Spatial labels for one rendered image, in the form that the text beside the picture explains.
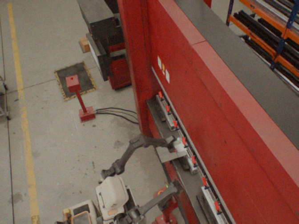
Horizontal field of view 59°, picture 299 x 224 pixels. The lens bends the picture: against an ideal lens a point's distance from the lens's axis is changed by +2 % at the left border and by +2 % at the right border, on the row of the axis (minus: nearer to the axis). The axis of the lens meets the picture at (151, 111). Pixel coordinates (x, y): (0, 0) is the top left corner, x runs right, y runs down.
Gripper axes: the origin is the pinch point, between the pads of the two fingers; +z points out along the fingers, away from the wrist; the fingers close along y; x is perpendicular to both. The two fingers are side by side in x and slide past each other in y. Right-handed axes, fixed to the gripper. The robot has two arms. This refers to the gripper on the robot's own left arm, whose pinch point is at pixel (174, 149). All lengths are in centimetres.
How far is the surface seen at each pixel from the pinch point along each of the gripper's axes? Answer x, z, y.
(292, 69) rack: -154, 79, 51
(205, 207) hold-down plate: 0, 11, -58
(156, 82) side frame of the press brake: -16, -2, 85
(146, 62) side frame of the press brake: -23, -36, 86
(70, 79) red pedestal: 87, -19, 169
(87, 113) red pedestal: 113, 44, 161
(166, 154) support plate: 8.4, -2.8, -2.3
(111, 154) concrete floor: 104, 61, 80
